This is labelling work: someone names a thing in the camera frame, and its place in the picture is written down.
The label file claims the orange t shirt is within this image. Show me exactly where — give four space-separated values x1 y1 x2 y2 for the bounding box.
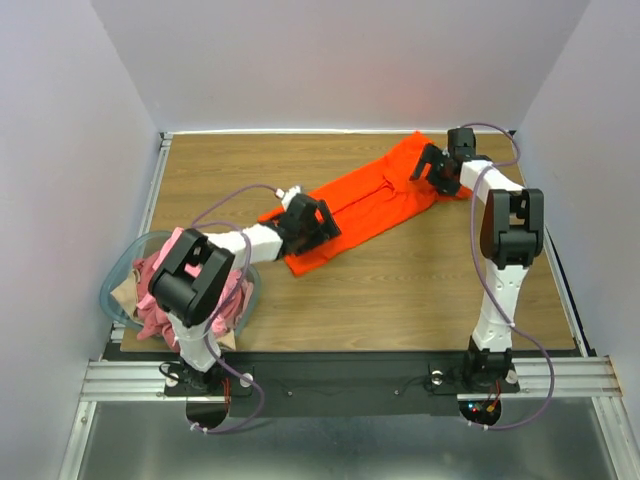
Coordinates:
285 132 471 276

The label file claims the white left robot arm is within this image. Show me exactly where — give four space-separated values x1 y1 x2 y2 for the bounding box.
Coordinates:
148 189 341 394

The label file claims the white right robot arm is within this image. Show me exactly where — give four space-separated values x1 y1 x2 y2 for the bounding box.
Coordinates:
410 124 544 390

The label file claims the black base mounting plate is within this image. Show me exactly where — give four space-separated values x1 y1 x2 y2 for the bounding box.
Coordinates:
161 351 519 417

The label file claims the pink t shirt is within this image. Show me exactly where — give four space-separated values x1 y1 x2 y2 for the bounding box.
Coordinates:
133 227 254 352

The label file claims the clear plastic basket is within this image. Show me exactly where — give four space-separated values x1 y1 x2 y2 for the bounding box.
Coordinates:
100 231 261 337

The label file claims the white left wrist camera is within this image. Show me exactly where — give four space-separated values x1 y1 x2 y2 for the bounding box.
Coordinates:
275 185 302 209

